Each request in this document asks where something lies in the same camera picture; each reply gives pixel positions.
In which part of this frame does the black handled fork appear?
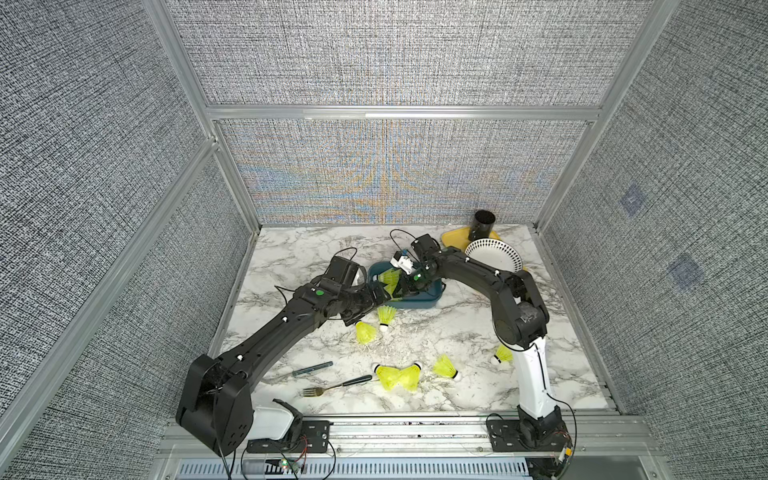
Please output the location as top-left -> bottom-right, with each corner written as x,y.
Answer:
301,374 -> 373,398

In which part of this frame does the teal pen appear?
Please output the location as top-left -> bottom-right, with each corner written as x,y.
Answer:
291,361 -> 334,378

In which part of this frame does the teal storage box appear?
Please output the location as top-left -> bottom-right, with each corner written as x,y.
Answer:
367,261 -> 445,309

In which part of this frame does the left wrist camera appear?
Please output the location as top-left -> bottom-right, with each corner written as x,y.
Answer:
322,255 -> 366,287

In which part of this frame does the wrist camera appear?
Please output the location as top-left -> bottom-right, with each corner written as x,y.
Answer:
322,255 -> 366,287
389,231 -> 441,275

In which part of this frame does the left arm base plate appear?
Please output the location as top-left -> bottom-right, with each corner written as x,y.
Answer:
246,420 -> 331,454

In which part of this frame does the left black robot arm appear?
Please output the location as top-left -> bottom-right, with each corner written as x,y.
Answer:
176,280 -> 391,457

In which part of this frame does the yellow shuttlecock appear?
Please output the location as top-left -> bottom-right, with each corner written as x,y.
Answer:
384,285 -> 402,299
397,362 -> 422,392
377,305 -> 397,332
373,364 -> 401,391
378,268 -> 400,287
432,354 -> 460,380
355,321 -> 378,345

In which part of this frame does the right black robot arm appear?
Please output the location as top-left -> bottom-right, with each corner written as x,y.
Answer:
391,247 -> 564,449

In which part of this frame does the aluminium front rail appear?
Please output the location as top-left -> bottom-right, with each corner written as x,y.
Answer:
157,413 -> 661,463

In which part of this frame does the white patterned bowl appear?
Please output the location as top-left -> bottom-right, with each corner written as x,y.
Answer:
465,238 -> 524,272

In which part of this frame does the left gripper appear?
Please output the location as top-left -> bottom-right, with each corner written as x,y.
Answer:
338,278 -> 392,326

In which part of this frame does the black cup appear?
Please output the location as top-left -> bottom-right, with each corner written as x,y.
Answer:
468,210 -> 496,242

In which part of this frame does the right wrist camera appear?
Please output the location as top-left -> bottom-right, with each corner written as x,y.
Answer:
389,231 -> 441,275

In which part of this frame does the yellow shuttlecock right edge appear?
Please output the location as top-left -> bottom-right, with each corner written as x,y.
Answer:
493,345 -> 514,364

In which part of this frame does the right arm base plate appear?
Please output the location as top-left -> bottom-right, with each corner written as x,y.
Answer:
485,415 -> 572,454

